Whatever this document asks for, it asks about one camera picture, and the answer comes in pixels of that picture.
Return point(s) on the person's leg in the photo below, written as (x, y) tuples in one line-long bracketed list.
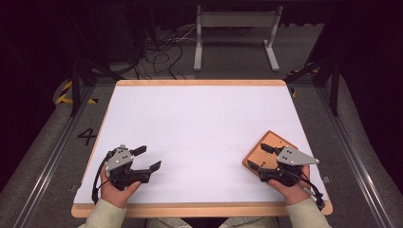
[(168, 223), (250, 223)]

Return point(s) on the person's left hand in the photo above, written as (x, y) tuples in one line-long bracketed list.
[(117, 196)]

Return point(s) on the small metal table bracket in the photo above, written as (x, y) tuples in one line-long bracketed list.
[(75, 187), (326, 179)]

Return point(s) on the wooden picture frame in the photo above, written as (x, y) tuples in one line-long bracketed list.
[(264, 156)]

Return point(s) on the person's right hand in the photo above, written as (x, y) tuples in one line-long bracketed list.
[(296, 193)]

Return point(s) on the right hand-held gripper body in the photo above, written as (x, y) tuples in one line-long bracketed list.
[(293, 157)]

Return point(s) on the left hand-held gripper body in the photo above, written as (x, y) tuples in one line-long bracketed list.
[(118, 160)]

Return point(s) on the aluminium floor rail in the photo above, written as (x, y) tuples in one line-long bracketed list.
[(355, 158), (50, 167)]

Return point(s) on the grey metal stand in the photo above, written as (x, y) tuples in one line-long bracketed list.
[(236, 19)]

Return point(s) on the person's right leg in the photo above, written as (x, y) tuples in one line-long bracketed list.
[(250, 223)]

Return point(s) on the person's left leg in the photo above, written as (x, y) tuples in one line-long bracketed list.
[(168, 223)]

